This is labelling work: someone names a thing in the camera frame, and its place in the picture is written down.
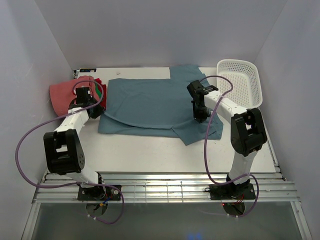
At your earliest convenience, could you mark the blue t shirt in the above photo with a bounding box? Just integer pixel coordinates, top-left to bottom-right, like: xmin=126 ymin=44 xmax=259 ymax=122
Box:
xmin=98 ymin=65 xmax=224 ymax=146

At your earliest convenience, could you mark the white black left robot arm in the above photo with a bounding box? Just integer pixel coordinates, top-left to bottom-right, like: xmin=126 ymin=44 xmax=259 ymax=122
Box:
xmin=43 ymin=86 xmax=106 ymax=200

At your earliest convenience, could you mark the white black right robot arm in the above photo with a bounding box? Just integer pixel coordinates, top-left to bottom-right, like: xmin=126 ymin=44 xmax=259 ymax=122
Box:
xmin=187 ymin=80 xmax=267 ymax=200

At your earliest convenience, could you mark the green folded t shirt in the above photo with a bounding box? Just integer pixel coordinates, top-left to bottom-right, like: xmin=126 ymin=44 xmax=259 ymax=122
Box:
xmin=94 ymin=81 xmax=107 ymax=101

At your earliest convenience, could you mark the pink folded t shirt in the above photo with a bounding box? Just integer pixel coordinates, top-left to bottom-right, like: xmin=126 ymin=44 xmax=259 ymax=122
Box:
xmin=49 ymin=75 xmax=99 ymax=116

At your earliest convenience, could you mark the blue label sticker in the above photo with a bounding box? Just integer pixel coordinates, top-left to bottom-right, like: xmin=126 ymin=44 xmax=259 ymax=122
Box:
xmin=79 ymin=68 xmax=97 ymax=73

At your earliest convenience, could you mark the white perforated plastic basket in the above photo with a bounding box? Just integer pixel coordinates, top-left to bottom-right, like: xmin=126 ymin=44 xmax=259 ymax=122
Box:
xmin=216 ymin=59 xmax=263 ymax=109

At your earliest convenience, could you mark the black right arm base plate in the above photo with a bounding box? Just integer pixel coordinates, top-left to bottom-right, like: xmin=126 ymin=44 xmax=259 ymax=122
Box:
xmin=204 ymin=181 xmax=256 ymax=200

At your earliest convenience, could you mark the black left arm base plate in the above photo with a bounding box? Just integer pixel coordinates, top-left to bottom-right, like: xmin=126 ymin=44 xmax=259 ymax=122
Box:
xmin=77 ymin=185 xmax=122 ymax=201

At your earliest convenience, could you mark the aluminium table front rail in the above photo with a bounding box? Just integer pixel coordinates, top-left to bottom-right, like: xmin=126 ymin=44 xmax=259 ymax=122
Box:
xmin=33 ymin=172 xmax=300 ymax=204

